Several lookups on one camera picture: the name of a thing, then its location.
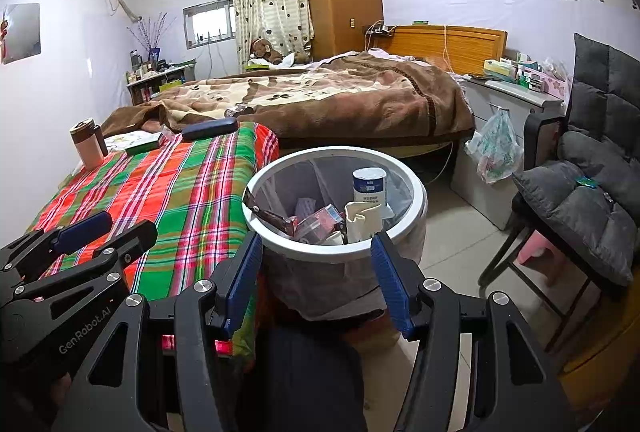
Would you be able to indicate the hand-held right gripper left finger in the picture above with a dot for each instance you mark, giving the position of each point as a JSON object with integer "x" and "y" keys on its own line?
{"x": 245, "y": 277}

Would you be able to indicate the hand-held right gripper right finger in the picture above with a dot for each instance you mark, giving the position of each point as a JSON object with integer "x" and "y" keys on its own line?
{"x": 392, "y": 282}

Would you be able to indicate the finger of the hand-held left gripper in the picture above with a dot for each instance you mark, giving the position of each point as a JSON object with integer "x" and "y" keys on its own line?
{"x": 135, "y": 239}
{"x": 82, "y": 227}

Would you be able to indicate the cream paper bag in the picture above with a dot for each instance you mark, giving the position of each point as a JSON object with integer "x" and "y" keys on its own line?
{"x": 362, "y": 224}

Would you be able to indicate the brown foil wrapper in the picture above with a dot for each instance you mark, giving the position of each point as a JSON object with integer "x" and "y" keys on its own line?
{"x": 275, "y": 218}

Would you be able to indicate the white round waste bin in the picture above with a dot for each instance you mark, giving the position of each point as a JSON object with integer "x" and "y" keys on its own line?
{"x": 320, "y": 257}

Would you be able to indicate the clear red-label plastic bottle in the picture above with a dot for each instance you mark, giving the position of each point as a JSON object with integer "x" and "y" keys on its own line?
{"x": 325, "y": 219}

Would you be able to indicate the white blue-label paper cup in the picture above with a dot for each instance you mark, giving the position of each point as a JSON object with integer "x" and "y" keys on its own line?
{"x": 369, "y": 187}

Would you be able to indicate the plaid red green tablecloth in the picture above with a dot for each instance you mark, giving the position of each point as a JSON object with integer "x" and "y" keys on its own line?
{"x": 190, "y": 192}

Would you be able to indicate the pink insulated mug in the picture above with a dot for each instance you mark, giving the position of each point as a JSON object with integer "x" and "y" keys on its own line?
{"x": 87, "y": 149}

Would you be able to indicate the floral bed sheet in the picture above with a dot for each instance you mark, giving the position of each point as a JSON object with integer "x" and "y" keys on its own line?
{"x": 117, "y": 140}

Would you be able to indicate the green white medicine box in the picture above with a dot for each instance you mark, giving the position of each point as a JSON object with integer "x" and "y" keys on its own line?
{"x": 145, "y": 144}

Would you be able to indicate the person's dark trouser leg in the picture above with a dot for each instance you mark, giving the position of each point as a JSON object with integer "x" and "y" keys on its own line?
{"x": 310, "y": 382}

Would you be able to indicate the dark blue glasses case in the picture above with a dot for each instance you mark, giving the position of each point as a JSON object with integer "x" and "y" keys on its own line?
{"x": 210, "y": 129}

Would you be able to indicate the pink plastic stool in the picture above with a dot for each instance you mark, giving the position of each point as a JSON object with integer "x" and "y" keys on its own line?
{"x": 532, "y": 249}

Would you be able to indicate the cluttered white shelf desk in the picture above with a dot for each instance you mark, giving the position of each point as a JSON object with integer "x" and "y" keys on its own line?
{"x": 150, "y": 86}

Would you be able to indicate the hanging clear plastic bag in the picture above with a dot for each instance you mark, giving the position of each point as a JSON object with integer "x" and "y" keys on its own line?
{"x": 492, "y": 146}

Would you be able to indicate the row of toiletry bottles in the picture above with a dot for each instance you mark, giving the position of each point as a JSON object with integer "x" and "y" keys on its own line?
{"x": 142, "y": 69}

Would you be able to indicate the brown patterned blanket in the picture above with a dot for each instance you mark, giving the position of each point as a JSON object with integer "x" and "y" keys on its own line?
{"x": 350, "y": 106}

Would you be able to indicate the vase with dry branches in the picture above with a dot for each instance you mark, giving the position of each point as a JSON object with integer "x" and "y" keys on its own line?
{"x": 152, "y": 31}

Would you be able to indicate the black chair grey cushions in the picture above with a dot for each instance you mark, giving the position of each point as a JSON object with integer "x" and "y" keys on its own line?
{"x": 590, "y": 212}

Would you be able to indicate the red hanging ornament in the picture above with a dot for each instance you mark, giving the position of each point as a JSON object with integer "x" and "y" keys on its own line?
{"x": 4, "y": 31}

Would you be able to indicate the small green packet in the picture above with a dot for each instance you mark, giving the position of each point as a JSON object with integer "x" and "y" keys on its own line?
{"x": 586, "y": 182}

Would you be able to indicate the white bedside cabinet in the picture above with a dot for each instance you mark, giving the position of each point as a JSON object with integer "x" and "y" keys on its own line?
{"x": 505, "y": 94}

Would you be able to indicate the orange round object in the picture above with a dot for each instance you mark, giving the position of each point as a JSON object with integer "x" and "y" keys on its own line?
{"x": 600, "y": 362}

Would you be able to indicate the brown teddy bear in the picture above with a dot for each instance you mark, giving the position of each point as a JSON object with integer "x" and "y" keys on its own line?
{"x": 260, "y": 49}

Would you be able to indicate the barred window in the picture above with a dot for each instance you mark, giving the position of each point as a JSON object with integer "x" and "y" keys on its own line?
{"x": 210, "y": 21}

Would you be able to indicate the pile of small boxes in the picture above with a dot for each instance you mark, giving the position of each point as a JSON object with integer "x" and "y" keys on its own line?
{"x": 520, "y": 71}

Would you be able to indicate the wooden bed headboard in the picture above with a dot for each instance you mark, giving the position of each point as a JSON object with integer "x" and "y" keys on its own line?
{"x": 475, "y": 49}

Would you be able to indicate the white power strip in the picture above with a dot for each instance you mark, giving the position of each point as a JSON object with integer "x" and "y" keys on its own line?
{"x": 380, "y": 30}

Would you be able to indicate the heart print curtain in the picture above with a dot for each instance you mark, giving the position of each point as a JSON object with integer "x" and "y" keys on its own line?
{"x": 272, "y": 6}

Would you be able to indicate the square wall mirror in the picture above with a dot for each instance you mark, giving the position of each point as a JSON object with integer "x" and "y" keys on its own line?
{"x": 22, "y": 31}

